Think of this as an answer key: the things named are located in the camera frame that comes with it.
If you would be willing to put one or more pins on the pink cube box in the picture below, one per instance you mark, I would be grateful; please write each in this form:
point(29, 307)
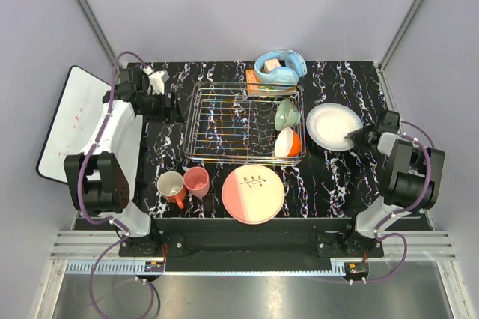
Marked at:
point(270, 65)

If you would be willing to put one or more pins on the pink cup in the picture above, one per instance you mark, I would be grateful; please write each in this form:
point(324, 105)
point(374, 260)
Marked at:
point(197, 181)

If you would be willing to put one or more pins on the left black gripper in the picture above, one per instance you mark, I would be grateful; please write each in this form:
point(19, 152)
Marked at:
point(164, 113)

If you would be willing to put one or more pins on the white whiteboard black frame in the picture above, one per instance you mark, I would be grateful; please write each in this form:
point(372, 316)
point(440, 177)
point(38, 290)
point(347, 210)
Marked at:
point(75, 121)

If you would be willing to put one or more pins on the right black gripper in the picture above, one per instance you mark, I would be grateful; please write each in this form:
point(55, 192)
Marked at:
point(355, 136)

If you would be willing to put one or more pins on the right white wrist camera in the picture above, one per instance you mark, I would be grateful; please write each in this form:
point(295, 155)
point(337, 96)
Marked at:
point(386, 142)

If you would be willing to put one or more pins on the pale green bowl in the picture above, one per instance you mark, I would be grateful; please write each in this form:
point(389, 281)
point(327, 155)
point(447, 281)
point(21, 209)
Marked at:
point(287, 115)

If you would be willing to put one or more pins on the metal wire dish rack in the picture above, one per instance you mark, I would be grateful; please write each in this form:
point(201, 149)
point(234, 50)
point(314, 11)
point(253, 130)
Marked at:
point(225, 125)

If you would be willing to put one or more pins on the blue headphones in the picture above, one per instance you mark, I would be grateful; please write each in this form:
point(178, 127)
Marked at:
point(294, 68)

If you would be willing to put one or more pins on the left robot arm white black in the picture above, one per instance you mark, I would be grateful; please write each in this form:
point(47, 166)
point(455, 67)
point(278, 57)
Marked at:
point(96, 177)

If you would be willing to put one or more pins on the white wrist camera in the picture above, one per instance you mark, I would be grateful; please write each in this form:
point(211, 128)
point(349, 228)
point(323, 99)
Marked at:
point(386, 142)
point(157, 80)

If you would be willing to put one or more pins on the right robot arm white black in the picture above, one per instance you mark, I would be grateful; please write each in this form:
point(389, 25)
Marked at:
point(410, 182)

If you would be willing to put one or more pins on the white scalloped plate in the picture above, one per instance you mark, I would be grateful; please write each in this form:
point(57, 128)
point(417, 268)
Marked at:
point(328, 125)

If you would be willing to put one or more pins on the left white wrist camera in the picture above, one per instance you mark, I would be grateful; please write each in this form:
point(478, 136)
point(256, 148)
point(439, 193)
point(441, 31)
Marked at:
point(157, 80)

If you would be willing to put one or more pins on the orange book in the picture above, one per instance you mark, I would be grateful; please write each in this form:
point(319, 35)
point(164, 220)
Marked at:
point(255, 88)

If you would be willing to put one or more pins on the pink and cream plate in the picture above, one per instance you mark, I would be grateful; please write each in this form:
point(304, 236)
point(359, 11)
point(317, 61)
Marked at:
point(253, 194)

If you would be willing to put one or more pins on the orange mug white inside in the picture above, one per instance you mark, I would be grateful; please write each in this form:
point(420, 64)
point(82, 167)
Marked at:
point(171, 187)

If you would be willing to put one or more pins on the aluminium cable duct rail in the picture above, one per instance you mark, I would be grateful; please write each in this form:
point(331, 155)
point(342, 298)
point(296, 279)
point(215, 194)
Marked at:
point(82, 251)

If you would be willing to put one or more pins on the orange bowl white inside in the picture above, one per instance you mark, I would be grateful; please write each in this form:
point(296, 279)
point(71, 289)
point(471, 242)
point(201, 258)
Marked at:
point(287, 144)

